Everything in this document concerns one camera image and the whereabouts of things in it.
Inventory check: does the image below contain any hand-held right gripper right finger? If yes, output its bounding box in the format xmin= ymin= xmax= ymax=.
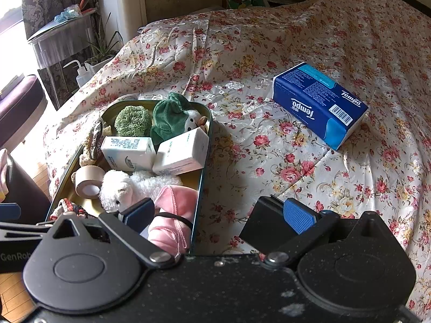
xmin=264 ymin=198 xmax=393 ymax=268

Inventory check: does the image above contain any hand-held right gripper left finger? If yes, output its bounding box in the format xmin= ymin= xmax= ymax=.
xmin=50 ymin=197 xmax=177 ymax=270

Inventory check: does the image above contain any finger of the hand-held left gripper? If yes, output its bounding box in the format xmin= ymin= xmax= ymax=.
xmin=0 ymin=203 xmax=22 ymax=224
xmin=0 ymin=221 xmax=52 ymax=241

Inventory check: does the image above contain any white plush animal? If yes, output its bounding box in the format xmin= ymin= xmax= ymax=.
xmin=99 ymin=170 xmax=184 ymax=213

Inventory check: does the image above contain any pink cloth with black strap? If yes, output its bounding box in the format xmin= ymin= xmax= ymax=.
xmin=146 ymin=185 xmax=199 ymax=254

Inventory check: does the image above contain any black square pouch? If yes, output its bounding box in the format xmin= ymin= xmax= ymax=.
xmin=238 ymin=196 xmax=287 ymax=254

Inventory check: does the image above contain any gold metal tin tray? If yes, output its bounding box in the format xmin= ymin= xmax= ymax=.
xmin=45 ymin=98 xmax=214 ymax=256

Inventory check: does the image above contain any red floral fabric piece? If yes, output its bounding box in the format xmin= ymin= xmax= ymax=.
xmin=50 ymin=198 xmax=90 ymax=221

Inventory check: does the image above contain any small white tissue pack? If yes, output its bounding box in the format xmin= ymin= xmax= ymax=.
xmin=101 ymin=135 xmax=155 ymax=172
xmin=152 ymin=129 xmax=209 ymax=176

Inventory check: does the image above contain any beige tape roll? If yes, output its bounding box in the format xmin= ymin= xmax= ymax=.
xmin=71 ymin=166 xmax=103 ymax=198

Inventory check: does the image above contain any beige lace cloth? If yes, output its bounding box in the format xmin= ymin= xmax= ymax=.
xmin=79 ymin=121 xmax=113 ymax=169

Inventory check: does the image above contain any blue white knit piece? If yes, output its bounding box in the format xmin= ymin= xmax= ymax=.
xmin=92 ymin=120 xmax=103 ymax=157

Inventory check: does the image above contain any green knitted ball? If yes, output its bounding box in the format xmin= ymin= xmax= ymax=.
xmin=114 ymin=106 xmax=153 ymax=138

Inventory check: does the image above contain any green and white plush doll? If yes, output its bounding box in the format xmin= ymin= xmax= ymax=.
xmin=150 ymin=92 xmax=208 ymax=145

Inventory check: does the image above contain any black chair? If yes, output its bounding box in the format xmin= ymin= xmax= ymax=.
xmin=5 ymin=155 xmax=53 ymax=224

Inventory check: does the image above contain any pink towel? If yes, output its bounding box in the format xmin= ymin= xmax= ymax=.
xmin=0 ymin=148 xmax=10 ymax=204

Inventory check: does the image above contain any purple stool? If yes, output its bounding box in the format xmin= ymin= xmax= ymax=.
xmin=0 ymin=74 xmax=48 ymax=149

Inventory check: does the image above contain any blue tissue pack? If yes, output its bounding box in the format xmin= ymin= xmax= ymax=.
xmin=272 ymin=62 xmax=370 ymax=151

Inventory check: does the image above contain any white squeeze wash bottle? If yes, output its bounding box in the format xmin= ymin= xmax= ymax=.
xmin=63 ymin=60 xmax=91 ymax=88

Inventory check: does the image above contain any white planter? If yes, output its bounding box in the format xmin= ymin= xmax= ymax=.
xmin=84 ymin=57 xmax=113 ymax=75

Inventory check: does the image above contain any green potted plant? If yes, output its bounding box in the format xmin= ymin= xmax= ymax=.
xmin=84 ymin=12 xmax=125 ymax=64

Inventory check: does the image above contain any floral bed cover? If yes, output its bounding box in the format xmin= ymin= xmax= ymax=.
xmin=44 ymin=0 xmax=431 ymax=276

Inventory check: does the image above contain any light blue crumpled item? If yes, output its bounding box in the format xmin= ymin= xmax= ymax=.
xmin=54 ymin=4 xmax=81 ymax=23

